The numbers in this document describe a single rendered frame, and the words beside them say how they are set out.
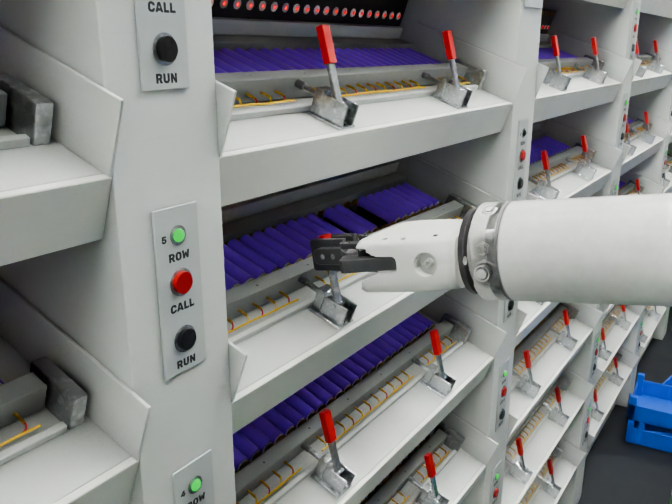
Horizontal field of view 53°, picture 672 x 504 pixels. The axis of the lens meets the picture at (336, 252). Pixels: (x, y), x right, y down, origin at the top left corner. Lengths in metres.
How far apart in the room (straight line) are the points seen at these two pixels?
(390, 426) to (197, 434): 0.40
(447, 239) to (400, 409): 0.41
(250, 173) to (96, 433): 0.22
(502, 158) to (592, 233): 0.52
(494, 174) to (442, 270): 0.49
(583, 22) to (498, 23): 0.70
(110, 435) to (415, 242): 0.28
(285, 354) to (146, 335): 0.19
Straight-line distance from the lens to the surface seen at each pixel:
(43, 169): 0.44
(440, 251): 0.57
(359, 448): 0.85
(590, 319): 1.82
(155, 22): 0.46
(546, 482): 1.86
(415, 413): 0.94
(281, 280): 0.69
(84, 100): 0.45
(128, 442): 0.51
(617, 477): 2.29
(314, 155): 0.61
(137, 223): 0.46
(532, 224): 0.55
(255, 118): 0.60
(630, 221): 0.53
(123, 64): 0.44
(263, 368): 0.61
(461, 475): 1.18
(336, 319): 0.69
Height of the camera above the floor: 1.23
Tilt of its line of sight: 17 degrees down
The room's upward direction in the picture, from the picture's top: straight up
